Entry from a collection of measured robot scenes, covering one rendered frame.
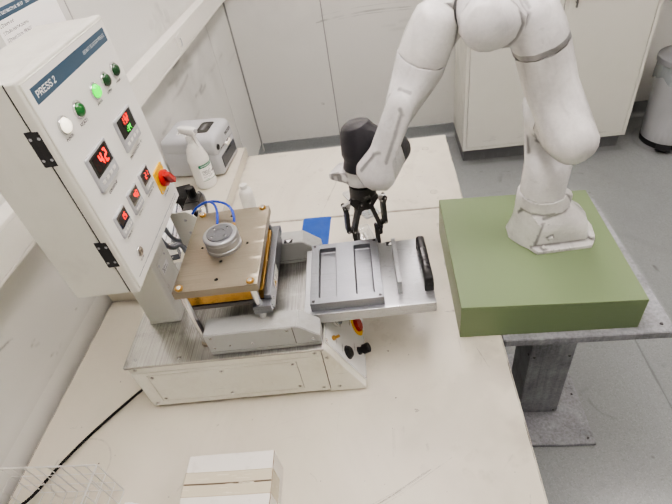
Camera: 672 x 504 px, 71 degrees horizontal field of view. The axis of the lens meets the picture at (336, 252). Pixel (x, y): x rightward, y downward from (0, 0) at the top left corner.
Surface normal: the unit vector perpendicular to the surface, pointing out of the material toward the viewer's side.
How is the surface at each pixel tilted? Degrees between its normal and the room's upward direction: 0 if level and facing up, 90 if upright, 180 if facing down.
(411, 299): 0
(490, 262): 3
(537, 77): 102
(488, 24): 82
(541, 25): 82
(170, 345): 0
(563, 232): 90
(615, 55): 90
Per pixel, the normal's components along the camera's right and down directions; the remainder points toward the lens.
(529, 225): -0.81, 0.38
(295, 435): -0.14, -0.74
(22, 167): 0.00, 0.66
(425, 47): -0.22, 0.67
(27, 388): 0.99, -0.08
